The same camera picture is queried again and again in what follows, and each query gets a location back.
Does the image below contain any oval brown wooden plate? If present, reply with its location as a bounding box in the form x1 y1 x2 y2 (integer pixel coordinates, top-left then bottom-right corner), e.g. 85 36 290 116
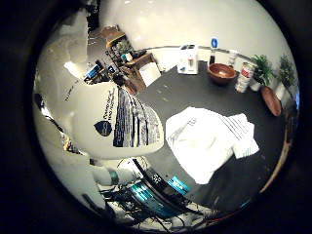
259 85 283 118

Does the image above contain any white carton box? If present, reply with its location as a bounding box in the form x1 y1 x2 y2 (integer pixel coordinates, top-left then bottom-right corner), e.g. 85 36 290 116
176 44 200 75

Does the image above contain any dark bottle blue top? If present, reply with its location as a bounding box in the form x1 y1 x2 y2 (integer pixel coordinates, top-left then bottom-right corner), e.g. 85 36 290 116
209 36 220 66

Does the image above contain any black teal equipment rack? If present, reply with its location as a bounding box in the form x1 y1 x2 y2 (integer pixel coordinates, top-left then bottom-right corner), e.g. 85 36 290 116
129 167 193 218

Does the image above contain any white flat panel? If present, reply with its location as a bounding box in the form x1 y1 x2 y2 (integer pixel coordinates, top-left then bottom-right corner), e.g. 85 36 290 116
138 61 162 88

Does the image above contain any small blue lit screen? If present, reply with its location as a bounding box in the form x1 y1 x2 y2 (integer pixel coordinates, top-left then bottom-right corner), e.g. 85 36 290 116
85 62 102 80

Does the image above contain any white printed cloth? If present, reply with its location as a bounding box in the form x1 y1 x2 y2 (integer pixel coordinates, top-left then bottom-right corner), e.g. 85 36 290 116
165 106 260 186

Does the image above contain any red white printed can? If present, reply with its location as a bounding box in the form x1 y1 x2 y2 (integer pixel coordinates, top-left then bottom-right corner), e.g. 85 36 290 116
234 61 258 94

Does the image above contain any clear glass jar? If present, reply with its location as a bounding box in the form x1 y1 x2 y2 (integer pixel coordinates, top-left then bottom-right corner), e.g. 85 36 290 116
226 50 240 68

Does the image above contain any brown wooden bowl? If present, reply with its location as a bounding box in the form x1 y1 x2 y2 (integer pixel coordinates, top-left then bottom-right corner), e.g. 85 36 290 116
207 62 239 87

